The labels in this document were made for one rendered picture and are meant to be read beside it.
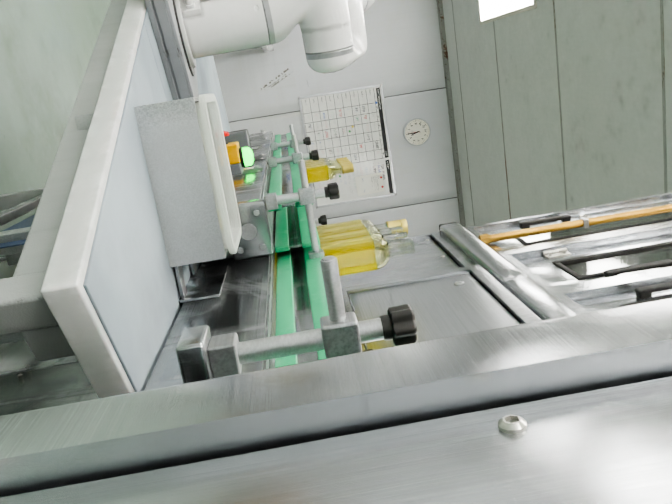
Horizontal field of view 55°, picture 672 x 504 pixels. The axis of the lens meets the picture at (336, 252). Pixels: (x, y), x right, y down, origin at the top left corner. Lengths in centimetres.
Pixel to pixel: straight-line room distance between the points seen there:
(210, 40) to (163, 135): 40
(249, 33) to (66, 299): 78
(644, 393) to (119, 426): 18
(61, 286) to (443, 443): 43
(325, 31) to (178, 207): 51
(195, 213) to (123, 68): 21
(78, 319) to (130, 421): 37
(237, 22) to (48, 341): 74
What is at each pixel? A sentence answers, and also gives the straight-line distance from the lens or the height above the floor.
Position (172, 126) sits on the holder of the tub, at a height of 79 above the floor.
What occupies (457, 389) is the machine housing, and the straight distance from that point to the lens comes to 24.
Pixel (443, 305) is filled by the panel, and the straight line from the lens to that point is 130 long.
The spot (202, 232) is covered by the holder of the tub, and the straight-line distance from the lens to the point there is 91.
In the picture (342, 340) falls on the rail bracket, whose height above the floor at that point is 96.
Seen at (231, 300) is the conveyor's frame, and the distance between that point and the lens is 91.
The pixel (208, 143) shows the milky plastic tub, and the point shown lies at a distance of 89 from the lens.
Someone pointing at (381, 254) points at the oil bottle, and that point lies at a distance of 123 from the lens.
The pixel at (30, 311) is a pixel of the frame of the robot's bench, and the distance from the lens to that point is 67.
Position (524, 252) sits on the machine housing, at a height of 147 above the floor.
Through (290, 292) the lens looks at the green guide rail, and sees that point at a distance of 96.
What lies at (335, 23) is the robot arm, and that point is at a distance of 128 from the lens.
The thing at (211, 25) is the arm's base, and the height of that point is 84.
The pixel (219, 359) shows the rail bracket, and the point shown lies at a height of 87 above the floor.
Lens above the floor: 94
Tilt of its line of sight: 2 degrees up
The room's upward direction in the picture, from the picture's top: 80 degrees clockwise
